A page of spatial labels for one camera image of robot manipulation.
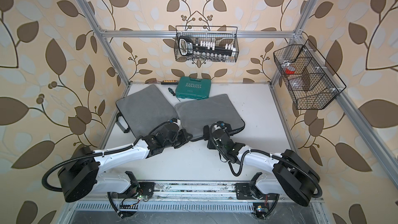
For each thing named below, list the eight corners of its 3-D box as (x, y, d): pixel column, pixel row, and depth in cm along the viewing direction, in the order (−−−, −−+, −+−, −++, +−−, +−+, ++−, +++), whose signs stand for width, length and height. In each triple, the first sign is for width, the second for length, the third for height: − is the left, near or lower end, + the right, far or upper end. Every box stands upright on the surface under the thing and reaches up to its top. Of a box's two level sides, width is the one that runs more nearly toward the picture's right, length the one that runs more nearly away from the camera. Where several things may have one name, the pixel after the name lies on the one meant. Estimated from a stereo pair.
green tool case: (174, 98, 113) (173, 93, 109) (181, 79, 126) (180, 75, 122) (208, 102, 111) (209, 98, 107) (212, 82, 123) (212, 78, 120)
